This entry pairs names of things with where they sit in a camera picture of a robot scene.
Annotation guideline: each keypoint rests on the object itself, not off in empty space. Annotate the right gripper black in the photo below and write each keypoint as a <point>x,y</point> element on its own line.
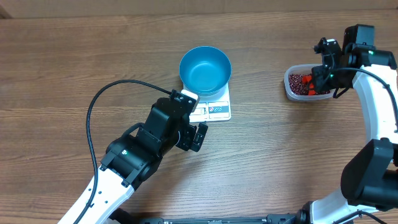
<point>319,75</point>

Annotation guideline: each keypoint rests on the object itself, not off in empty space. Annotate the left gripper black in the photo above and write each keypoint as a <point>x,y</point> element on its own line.
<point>187,142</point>

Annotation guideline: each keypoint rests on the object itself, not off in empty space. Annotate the red measuring scoop blue handle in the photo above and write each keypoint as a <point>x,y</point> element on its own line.
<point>307,81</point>

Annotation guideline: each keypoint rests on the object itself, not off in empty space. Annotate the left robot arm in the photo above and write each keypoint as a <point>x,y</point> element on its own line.
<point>131,159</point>

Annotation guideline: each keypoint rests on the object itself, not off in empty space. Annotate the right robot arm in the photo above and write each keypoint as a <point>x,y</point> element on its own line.
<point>367,185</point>

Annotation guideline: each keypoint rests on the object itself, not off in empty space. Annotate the white digital kitchen scale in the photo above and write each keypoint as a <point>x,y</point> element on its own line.
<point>214,105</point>

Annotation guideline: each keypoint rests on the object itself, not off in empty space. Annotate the blue plastic bowl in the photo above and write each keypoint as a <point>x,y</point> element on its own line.
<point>205,70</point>

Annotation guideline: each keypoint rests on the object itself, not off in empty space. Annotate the clear plastic food container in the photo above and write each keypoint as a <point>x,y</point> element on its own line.
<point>302,69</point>

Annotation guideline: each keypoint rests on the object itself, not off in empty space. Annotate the red adzuki beans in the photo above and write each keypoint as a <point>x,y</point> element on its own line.
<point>297,87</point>

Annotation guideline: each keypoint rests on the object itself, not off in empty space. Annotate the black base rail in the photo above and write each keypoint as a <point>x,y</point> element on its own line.
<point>217,219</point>

